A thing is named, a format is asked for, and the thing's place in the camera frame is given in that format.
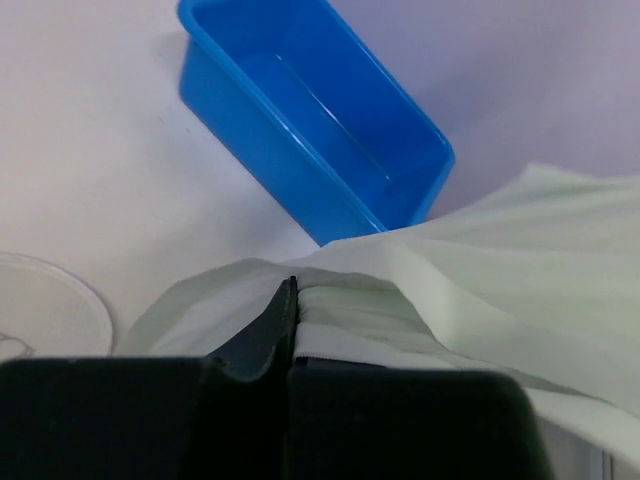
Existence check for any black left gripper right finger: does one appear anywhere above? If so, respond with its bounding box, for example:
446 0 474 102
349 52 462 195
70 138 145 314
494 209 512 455
286 358 555 479

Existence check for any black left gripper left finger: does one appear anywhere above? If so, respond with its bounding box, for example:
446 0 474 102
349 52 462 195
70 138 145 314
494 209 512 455
1 278 298 479

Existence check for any white mesh laundry bag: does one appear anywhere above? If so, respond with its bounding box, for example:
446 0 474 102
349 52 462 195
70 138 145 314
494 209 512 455
1 253 114 362

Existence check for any pale green bra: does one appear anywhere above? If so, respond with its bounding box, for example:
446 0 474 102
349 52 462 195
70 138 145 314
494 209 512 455
116 165 639 465

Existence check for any blue plastic bin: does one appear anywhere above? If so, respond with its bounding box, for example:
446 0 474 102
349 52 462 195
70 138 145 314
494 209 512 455
177 1 455 245

